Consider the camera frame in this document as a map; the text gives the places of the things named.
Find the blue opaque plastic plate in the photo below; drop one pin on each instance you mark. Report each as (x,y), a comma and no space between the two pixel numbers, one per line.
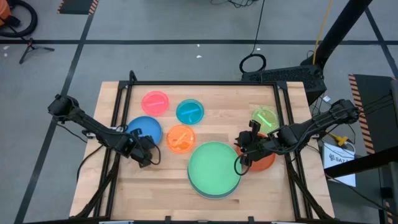
(143,126)

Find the hazard striped black mat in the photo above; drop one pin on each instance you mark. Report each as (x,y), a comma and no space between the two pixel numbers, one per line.
(77,6)

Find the black tripod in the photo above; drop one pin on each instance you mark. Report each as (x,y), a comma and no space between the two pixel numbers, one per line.
(31,46)

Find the orange opaque plastic plate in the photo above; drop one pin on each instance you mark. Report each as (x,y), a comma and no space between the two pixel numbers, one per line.
(264,163)

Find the hazard striped black platform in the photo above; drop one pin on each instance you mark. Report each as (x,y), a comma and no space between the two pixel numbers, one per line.
(376,93)

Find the small white tag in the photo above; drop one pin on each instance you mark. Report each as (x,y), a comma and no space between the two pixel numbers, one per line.
(326,99)

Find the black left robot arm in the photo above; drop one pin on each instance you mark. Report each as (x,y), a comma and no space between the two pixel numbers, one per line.
(90,123)

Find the orange translucent small plate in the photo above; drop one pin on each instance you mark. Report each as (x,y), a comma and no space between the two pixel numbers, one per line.
(174,147)

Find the black computer tower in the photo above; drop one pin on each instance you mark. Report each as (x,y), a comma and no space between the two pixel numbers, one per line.
(286,74)

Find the yellow plug connector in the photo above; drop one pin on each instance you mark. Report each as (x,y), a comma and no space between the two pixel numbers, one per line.
(340,140)

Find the orange vacuum body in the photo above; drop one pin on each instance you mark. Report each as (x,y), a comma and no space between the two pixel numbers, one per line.
(3,11)

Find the pale large plastic plate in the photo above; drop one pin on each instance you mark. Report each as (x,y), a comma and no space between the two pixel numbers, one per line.
(214,198)

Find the white printed box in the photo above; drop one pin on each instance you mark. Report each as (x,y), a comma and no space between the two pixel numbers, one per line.
(337,161)

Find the black stand pole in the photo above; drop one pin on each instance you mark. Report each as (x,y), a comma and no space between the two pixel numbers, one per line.
(342,28)

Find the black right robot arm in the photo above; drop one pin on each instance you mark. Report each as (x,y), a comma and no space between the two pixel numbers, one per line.
(311,126)

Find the bright green plastic plate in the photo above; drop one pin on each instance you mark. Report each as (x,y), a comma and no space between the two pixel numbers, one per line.
(213,168)

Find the black diagonal beam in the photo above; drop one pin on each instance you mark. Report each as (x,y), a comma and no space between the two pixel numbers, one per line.
(367,161)

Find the green translucent small plate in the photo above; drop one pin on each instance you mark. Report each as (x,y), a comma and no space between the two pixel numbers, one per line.
(271,113)

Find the black metal table frame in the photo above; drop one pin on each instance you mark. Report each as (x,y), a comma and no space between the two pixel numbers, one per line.
(202,83)

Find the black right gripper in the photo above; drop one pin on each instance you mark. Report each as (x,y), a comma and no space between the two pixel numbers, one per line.
(258,146)

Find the dark green plastic plate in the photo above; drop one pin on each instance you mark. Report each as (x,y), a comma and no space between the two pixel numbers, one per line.
(203,193)

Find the teal translucent small plate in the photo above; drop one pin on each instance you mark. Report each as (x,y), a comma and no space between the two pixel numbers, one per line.
(184,119)

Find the pink translucent small plate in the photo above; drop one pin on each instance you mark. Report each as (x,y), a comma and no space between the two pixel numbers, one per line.
(155,109)

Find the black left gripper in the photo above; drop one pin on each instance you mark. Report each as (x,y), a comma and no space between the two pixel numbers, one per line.
(141,147)

